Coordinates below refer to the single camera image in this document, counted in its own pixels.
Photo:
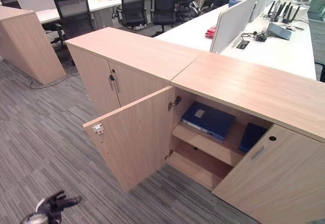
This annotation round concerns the red booklets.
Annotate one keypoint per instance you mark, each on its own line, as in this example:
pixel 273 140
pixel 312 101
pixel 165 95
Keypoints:
pixel 210 32

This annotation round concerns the grey laptop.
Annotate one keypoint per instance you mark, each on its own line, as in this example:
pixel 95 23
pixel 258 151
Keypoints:
pixel 279 31

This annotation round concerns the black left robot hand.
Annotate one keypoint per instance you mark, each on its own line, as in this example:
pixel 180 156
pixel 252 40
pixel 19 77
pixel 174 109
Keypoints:
pixel 58 201

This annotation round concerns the open wooden office cabinet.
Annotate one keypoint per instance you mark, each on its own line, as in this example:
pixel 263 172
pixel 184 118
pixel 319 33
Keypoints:
pixel 251 112

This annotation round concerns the white long office desk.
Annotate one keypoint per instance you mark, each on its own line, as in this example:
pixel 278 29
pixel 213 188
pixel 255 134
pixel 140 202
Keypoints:
pixel 256 38

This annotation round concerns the black router with antennas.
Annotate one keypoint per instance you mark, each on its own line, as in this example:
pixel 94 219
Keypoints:
pixel 281 12

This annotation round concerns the open wooden cabinet door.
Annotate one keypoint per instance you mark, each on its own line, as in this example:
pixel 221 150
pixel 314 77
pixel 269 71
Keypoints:
pixel 134 135

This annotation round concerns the blue folder lying flat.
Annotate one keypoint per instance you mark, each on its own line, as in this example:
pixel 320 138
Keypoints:
pixel 208 120

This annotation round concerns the wooden cabinet shelf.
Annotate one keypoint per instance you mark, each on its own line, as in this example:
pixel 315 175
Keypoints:
pixel 205 142

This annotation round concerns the closed wooden office cabinet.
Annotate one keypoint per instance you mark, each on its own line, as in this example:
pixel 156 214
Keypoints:
pixel 122 66

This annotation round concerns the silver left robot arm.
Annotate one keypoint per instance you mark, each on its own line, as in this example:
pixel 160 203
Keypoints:
pixel 39 217

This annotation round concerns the white office desk row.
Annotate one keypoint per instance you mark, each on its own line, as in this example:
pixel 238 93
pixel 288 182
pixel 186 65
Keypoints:
pixel 106 3

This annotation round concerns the slanted wooden cabinet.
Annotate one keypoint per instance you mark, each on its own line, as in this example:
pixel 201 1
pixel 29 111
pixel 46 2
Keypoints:
pixel 24 43

